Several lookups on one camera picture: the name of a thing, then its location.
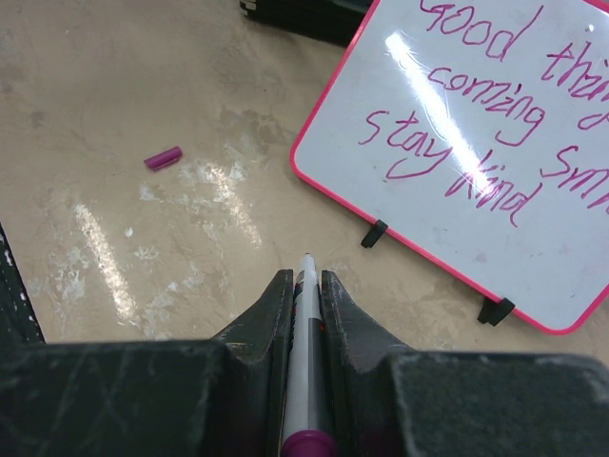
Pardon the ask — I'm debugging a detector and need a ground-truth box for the whiteboard with pink frame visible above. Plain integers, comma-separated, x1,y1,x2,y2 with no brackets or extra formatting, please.
290,1,608,335

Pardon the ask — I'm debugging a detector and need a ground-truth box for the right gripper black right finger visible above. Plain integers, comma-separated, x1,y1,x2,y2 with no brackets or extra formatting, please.
321,271,608,456

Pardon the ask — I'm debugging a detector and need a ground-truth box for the black hard case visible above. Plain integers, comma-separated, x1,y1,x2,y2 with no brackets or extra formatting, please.
239,0,373,47

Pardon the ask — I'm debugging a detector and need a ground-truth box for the wire whiteboard stand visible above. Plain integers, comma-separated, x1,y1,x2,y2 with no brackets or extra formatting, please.
359,218,518,328

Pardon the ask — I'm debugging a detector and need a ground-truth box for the purple capped whiteboard marker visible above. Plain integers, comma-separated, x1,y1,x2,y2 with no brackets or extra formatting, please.
280,253,337,456

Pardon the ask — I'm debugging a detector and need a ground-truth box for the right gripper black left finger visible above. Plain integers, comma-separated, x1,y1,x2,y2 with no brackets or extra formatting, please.
1,269,294,456

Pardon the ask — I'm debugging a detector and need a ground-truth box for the purple marker cap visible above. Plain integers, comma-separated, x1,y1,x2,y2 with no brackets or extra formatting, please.
144,147,183,171

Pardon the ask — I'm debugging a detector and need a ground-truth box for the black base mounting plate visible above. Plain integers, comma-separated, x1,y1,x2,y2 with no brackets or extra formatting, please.
0,228,45,348

